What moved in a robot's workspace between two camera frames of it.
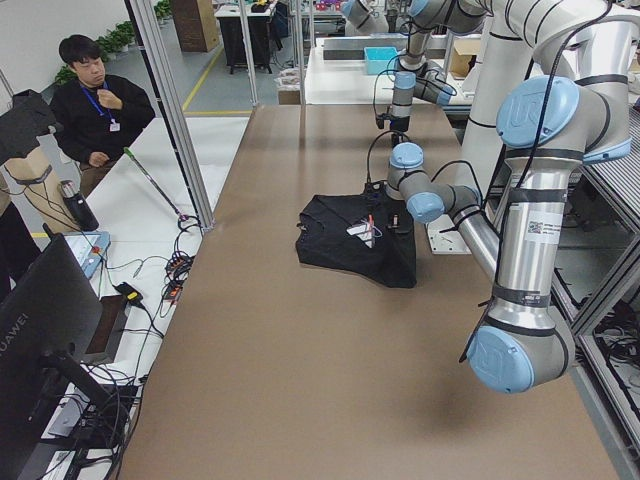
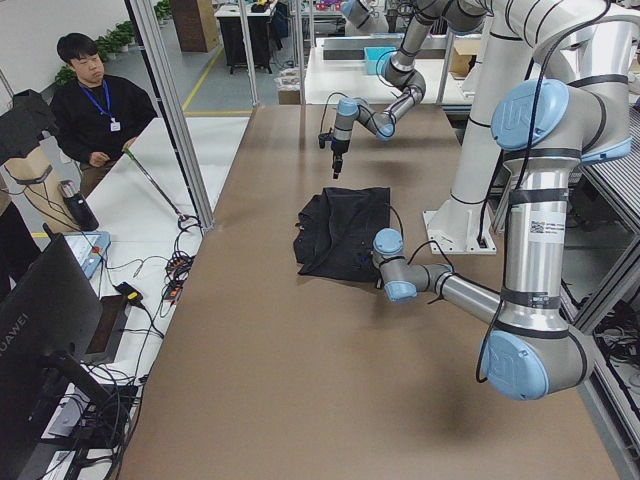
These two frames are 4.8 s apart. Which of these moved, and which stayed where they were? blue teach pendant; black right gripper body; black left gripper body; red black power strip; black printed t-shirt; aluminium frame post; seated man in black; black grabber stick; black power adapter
Moved: black printed t-shirt; black left gripper body; black right gripper body
Stayed: blue teach pendant; black grabber stick; red black power strip; black power adapter; aluminium frame post; seated man in black
